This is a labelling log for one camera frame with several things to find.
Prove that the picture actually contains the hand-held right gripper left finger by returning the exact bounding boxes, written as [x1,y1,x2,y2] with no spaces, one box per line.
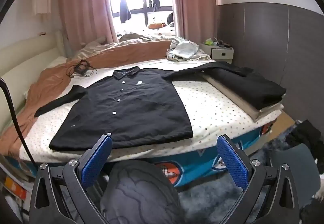
[30,133,113,224]

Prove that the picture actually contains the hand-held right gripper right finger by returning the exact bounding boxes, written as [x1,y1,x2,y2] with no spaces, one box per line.
[216,134,300,224]

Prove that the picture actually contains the black button shirt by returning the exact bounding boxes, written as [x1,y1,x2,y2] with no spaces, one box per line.
[34,67,207,152]

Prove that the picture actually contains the pile of black clothes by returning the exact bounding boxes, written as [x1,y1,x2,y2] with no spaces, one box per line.
[286,120,324,159]

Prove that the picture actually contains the blue-grey shaggy rug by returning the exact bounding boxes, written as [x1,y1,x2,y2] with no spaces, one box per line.
[177,123,324,224]

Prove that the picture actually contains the person's leg in grey trousers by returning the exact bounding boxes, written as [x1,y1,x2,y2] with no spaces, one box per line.
[100,162,180,224]

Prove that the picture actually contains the bed with dotted sheet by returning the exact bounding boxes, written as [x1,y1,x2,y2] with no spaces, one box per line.
[19,58,284,186]

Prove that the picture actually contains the folded beige garment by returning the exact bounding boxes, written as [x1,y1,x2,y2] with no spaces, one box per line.
[201,73,285,121]

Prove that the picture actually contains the cardboard sheet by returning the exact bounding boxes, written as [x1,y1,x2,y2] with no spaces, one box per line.
[263,110,295,138]

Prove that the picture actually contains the folded black garment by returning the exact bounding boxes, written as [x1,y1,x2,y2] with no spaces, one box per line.
[200,61,287,110]

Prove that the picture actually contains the orange-brown blanket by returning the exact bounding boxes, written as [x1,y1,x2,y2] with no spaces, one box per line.
[0,39,178,156]

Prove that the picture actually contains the white nightstand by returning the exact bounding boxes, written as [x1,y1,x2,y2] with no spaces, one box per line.
[198,41,234,60]

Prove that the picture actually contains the beige satin quilt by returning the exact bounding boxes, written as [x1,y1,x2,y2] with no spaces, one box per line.
[76,33,175,59]

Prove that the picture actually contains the crumpled light patterned quilt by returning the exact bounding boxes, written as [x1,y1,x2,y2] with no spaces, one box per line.
[166,36,210,63]

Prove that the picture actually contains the cream padded headboard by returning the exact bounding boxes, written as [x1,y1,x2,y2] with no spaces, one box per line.
[0,29,67,126]

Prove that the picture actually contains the dark hanging trousers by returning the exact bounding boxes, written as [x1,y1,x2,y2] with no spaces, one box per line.
[119,0,132,24]

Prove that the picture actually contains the dark framed window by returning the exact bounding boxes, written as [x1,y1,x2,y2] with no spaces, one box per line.
[108,0,173,28]

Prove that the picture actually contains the tangle of black cables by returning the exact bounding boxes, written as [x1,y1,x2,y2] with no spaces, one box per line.
[66,60,98,78]

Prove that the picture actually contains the black gooseneck cable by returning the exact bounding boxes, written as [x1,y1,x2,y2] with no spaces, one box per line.
[0,79,38,171]

